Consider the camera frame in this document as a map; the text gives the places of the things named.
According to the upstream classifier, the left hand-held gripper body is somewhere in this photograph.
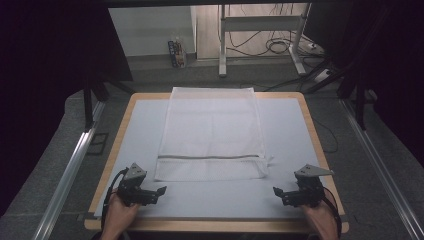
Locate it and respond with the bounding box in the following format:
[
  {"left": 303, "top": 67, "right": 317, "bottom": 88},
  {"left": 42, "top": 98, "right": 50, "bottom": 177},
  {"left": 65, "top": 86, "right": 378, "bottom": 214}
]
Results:
[{"left": 116, "top": 162, "right": 158, "bottom": 207}]

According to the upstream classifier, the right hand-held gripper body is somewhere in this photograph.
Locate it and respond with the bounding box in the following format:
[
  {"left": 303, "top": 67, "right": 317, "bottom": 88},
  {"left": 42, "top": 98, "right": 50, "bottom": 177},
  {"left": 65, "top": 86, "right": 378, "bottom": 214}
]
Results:
[{"left": 285, "top": 163, "right": 335, "bottom": 208}]

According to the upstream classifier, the white mesh laundry bag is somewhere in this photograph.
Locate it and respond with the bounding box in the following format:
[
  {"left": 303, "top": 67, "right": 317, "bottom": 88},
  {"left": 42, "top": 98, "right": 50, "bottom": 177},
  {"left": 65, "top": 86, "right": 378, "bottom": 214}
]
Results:
[{"left": 153, "top": 86, "right": 274, "bottom": 183}]

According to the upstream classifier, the person's right hand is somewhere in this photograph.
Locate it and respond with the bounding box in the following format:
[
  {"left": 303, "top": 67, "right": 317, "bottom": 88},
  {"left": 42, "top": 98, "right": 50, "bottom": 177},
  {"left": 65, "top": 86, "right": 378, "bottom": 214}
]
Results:
[{"left": 299, "top": 196, "right": 338, "bottom": 232}]

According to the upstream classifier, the person's left hand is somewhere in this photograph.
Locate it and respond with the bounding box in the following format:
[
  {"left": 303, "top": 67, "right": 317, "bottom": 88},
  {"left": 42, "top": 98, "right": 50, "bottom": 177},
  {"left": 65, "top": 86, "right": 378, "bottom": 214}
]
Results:
[{"left": 101, "top": 189, "right": 142, "bottom": 234}]

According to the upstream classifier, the white table mat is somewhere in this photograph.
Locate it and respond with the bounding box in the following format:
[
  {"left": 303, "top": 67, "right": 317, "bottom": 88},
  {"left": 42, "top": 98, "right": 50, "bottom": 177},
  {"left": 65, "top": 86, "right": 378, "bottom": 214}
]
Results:
[{"left": 94, "top": 97, "right": 335, "bottom": 220}]

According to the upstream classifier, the wooden table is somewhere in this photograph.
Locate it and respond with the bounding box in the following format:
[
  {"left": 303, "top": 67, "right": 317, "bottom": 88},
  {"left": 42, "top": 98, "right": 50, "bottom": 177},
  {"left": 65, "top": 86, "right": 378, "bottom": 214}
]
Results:
[{"left": 83, "top": 91, "right": 350, "bottom": 234}]

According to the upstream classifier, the black stand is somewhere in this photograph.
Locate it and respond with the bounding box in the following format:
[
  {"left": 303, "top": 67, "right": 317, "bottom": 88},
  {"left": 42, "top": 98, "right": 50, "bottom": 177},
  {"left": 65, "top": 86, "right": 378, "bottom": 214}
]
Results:
[
  {"left": 81, "top": 78, "right": 136, "bottom": 133},
  {"left": 299, "top": 54, "right": 369, "bottom": 132}
]

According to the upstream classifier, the white power strip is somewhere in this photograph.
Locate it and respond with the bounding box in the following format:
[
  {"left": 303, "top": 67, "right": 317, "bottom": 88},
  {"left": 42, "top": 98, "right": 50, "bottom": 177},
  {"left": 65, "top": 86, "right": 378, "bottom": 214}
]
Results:
[{"left": 312, "top": 68, "right": 334, "bottom": 84}]

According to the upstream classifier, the colourful printed box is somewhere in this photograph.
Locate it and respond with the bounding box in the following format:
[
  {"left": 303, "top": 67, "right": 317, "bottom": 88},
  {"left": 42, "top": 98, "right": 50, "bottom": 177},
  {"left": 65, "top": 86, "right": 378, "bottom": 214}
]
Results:
[{"left": 167, "top": 38, "right": 188, "bottom": 70}]

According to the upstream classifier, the dark curtain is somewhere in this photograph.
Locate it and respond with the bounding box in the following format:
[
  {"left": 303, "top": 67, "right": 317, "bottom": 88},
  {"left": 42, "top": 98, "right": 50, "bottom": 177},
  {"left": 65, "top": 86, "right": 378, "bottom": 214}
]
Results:
[
  {"left": 306, "top": 0, "right": 424, "bottom": 168},
  {"left": 0, "top": 0, "right": 134, "bottom": 218}
]

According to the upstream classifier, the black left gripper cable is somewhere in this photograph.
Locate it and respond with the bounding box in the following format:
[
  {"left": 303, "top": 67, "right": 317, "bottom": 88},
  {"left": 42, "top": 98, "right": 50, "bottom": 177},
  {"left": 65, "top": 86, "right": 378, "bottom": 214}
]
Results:
[{"left": 100, "top": 167, "right": 130, "bottom": 232}]

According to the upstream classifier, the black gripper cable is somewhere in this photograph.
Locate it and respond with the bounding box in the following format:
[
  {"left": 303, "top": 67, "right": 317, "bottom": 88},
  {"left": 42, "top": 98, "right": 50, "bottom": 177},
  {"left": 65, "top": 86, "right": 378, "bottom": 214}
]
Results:
[
  {"left": 100, "top": 167, "right": 130, "bottom": 232},
  {"left": 321, "top": 185, "right": 344, "bottom": 238}
]

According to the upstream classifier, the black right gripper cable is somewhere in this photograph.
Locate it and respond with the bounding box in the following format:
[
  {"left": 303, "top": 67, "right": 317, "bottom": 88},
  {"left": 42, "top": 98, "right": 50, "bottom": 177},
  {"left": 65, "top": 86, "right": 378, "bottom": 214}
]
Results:
[{"left": 321, "top": 185, "right": 344, "bottom": 238}]

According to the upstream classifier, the black floor frame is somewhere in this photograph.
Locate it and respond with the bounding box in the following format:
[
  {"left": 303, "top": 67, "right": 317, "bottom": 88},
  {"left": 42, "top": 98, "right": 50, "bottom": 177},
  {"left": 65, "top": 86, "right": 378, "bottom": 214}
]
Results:
[{"left": 86, "top": 132, "right": 110, "bottom": 156}]

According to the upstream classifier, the thin black floor cable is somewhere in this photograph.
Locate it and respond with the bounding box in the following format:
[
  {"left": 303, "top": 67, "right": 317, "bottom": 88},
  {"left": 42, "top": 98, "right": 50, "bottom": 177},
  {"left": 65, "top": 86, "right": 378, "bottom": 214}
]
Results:
[{"left": 311, "top": 116, "right": 340, "bottom": 155}]

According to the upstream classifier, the aluminium floor rail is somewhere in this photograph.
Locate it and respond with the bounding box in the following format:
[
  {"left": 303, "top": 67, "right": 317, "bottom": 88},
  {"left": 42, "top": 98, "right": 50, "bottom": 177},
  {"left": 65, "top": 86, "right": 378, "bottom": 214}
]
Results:
[
  {"left": 339, "top": 98, "right": 424, "bottom": 240},
  {"left": 31, "top": 99, "right": 108, "bottom": 240}
]

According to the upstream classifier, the tangle of black floor cables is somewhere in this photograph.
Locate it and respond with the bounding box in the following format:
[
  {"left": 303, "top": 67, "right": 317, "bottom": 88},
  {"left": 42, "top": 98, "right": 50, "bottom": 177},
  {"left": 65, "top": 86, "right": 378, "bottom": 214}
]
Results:
[{"left": 226, "top": 29, "right": 323, "bottom": 58}]

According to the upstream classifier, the white desk frame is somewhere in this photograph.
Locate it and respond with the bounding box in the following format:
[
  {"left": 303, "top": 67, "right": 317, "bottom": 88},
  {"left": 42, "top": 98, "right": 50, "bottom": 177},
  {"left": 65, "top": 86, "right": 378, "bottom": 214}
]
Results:
[{"left": 218, "top": 3, "right": 313, "bottom": 78}]

